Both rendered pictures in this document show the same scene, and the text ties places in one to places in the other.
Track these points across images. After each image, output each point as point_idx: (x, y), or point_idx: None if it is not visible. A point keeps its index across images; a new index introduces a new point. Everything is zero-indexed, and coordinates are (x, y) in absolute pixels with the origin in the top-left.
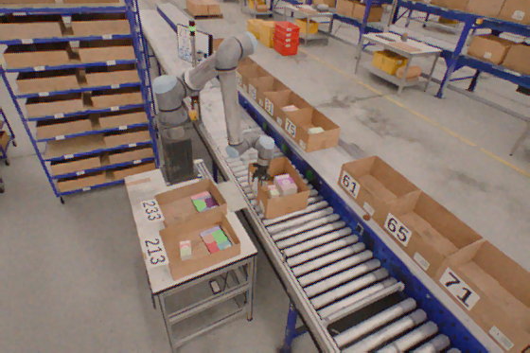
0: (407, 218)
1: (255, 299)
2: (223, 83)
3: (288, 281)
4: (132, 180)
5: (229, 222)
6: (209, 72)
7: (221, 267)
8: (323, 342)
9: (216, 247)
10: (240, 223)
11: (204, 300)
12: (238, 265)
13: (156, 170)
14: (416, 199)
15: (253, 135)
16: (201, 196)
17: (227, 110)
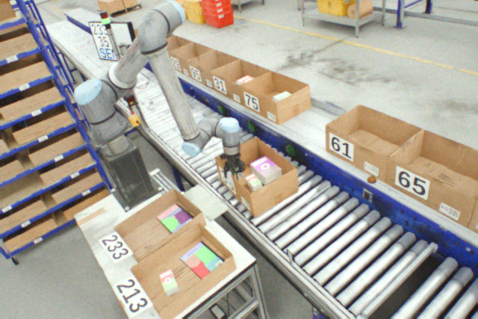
0: (417, 166)
1: (268, 313)
2: (157, 68)
3: (302, 284)
4: (84, 216)
5: (212, 234)
6: (137, 61)
7: (219, 290)
8: None
9: (205, 269)
10: (225, 230)
11: None
12: (238, 282)
13: (109, 197)
14: (421, 141)
15: (210, 122)
16: (169, 212)
17: (170, 99)
